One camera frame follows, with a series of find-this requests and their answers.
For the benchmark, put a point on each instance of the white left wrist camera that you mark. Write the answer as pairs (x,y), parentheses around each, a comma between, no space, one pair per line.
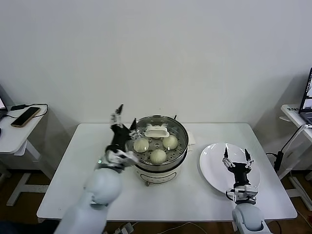
(126,157)

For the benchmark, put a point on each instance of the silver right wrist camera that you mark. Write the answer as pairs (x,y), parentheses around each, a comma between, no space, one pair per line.
(246,192)

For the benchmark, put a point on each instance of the white electric cooking pot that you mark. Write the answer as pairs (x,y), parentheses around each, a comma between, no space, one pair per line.
(158,176)

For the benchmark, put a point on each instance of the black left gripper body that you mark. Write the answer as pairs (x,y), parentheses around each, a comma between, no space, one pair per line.
(119,136)

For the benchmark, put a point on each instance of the white round plate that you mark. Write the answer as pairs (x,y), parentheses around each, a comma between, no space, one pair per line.
(212,165)

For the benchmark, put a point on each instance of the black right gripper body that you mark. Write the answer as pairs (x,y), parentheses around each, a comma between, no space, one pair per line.
(240,173)

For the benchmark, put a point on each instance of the smartphone with gold edge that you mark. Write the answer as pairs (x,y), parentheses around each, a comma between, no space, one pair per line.
(25,117)

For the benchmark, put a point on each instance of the stainless steel steamer basket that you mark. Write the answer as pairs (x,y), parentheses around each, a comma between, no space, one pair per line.
(179,159)

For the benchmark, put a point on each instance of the dark open laptop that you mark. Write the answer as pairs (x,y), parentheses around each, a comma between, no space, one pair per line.
(307,107)

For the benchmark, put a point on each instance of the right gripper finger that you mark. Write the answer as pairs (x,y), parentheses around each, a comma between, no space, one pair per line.
(228,162)
(248,162)

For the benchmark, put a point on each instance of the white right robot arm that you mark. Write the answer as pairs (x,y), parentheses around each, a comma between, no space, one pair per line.
(248,217)

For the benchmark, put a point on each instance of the white steamed baozi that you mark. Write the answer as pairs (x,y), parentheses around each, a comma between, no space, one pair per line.
(158,156)
(169,142)
(141,145)

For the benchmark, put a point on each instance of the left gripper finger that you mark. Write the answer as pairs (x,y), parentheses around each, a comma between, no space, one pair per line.
(120,109)
(133,124)

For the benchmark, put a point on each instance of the laptop with pink screen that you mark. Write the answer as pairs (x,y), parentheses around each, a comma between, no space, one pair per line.
(2,102)

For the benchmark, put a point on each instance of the white side table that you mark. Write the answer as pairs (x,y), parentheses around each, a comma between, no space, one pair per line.
(22,136)

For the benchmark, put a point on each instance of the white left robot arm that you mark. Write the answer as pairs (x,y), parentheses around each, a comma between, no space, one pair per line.
(102,185)

